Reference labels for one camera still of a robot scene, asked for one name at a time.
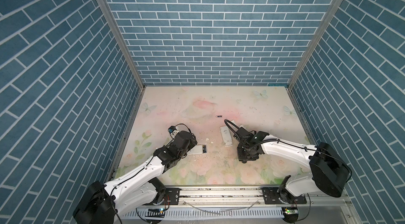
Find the white remote control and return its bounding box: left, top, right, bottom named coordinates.
left=220, top=126, right=233, bottom=147
left=187, top=145, right=207, bottom=155

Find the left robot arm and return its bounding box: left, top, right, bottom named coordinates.
left=73, top=127, right=197, bottom=224

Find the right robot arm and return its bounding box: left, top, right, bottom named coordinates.
left=233, top=127, right=352, bottom=202

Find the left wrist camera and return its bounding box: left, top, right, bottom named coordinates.
left=168, top=126, right=181, bottom=139

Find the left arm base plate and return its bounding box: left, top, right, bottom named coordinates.
left=151, top=188, right=180, bottom=205

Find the aluminium mounting rail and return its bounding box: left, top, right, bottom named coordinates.
left=90, top=185, right=353, bottom=208

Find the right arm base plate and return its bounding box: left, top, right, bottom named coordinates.
left=261, top=187, right=307, bottom=205

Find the white ribbed cable duct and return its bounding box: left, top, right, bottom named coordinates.
left=121, top=207, right=284, bottom=221

